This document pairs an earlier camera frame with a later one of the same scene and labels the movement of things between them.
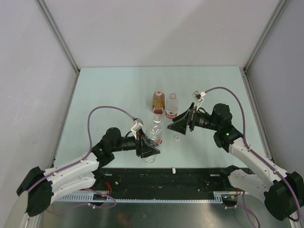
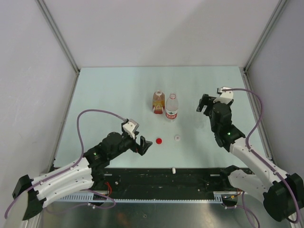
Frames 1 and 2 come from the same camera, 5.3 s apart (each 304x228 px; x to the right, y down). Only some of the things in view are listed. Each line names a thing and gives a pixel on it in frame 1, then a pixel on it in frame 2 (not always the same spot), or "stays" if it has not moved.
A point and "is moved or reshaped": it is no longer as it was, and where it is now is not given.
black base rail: x=160 y=183 stays
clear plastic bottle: x=153 y=137 is moved or reshaped
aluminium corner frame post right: x=246 y=76 stays
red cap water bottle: x=172 y=107 stays
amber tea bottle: x=158 y=102 stays
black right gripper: x=180 y=125 → x=206 y=100
